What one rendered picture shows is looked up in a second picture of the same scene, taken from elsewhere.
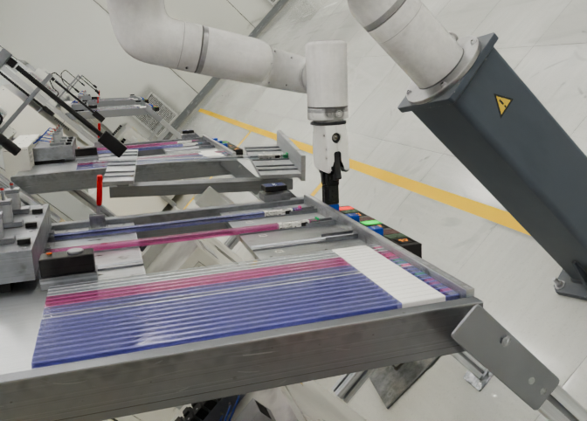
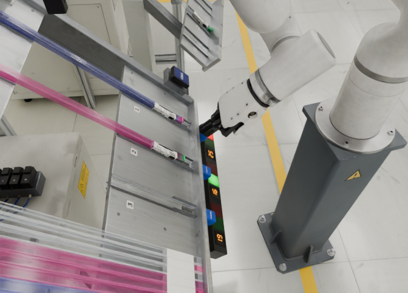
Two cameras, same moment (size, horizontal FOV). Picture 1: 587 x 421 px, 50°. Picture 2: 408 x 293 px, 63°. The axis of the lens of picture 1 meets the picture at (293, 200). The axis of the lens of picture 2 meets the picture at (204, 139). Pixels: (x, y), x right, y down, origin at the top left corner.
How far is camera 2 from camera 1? 71 cm
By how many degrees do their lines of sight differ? 31
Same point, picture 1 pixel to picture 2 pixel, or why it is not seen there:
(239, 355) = not seen: outside the picture
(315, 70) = (295, 62)
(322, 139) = (243, 104)
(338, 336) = not seen: outside the picture
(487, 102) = (350, 171)
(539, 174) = (320, 211)
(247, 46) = (275, 0)
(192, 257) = not seen: outside the picture
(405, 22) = (383, 93)
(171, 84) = not seen: outside the picture
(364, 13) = (372, 58)
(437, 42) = (377, 120)
